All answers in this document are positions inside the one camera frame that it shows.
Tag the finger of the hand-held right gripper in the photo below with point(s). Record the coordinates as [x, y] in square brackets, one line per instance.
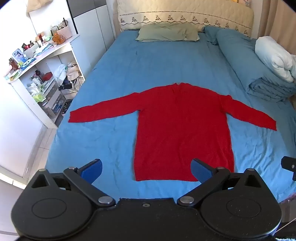
[288, 164]

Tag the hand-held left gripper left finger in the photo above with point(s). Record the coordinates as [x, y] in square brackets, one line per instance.
[93, 170]

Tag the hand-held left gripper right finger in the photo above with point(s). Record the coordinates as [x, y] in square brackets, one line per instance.
[200, 170]

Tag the red long-sleeve sweater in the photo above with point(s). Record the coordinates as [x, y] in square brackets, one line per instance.
[182, 129]

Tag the folded blue blanket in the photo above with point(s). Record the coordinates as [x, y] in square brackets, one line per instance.
[270, 89]

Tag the green plastic bag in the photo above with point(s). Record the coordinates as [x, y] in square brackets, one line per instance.
[38, 97]

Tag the cream tote bag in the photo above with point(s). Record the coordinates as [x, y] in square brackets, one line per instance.
[74, 71]

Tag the red box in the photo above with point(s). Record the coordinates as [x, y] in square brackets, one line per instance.
[47, 75]

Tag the white pillow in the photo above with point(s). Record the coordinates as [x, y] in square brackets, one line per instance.
[272, 56]

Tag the blue rolled duvet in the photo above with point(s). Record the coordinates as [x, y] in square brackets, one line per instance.
[235, 53]

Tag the white shelf unit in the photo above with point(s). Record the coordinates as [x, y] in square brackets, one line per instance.
[62, 49]

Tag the blue printed box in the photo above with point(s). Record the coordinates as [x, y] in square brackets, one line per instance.
[18, 55]

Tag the white wardrobe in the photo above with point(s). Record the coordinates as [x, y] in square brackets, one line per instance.
[92, 32]

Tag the green pillow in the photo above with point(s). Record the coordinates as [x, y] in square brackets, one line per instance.
[167, 32]

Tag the pink storage box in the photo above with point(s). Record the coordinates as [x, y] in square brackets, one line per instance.
[64, 31]

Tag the beige curtain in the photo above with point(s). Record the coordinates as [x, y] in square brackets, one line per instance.
[275, 20]

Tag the cream quilted headboard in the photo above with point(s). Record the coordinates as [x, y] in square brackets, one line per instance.
[185, 14]

